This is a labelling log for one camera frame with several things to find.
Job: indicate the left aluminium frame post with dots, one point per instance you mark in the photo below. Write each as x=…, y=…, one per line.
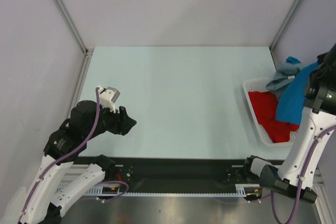
x=69, y=22

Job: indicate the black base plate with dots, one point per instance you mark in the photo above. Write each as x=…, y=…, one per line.
x=198, y=176

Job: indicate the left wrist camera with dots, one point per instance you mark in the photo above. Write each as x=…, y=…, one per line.
x=108, y=97

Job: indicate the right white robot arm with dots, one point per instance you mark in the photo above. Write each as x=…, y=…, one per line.
x=294, y=178

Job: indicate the red t shirt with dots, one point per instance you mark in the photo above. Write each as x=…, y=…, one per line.
x=265, y=105

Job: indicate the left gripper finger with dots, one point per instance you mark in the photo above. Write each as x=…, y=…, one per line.
x=125, y=130
x=123, y=116

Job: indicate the grey t shirt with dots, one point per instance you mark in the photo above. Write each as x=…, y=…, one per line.
x=284, y=75

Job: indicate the right aluminium frame post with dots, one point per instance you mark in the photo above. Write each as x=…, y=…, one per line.
x=294, y=7

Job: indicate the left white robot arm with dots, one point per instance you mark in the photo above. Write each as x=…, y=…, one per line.
x=87, y=120

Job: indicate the aluminium frame post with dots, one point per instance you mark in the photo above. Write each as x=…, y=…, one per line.
x=294, y=7
x=69, y=22

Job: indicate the blue t shirt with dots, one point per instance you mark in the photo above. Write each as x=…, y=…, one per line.
x=290, y=105

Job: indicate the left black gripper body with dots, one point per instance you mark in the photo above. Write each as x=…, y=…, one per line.
x=108, y=120

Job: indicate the white plastic basket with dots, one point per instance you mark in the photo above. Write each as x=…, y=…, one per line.
x=259, y=84

